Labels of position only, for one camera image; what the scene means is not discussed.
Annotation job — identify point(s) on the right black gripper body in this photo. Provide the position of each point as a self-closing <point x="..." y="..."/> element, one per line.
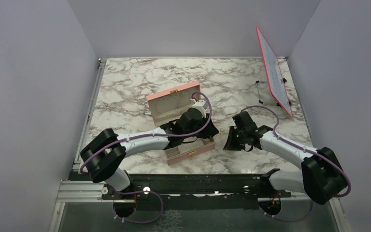
<point x="239" y="135"/>

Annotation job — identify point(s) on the pink jewelry box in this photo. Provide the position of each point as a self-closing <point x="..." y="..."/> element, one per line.
<point x="181" y="110"/>

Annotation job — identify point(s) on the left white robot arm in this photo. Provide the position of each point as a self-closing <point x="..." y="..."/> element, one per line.
<point x="104" y="154"/>

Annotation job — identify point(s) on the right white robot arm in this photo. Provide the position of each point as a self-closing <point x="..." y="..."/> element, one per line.
<point x="319" y="174"/>

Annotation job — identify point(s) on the black metal base rail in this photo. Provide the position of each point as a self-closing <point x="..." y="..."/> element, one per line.
<point x="158" y="192"/>

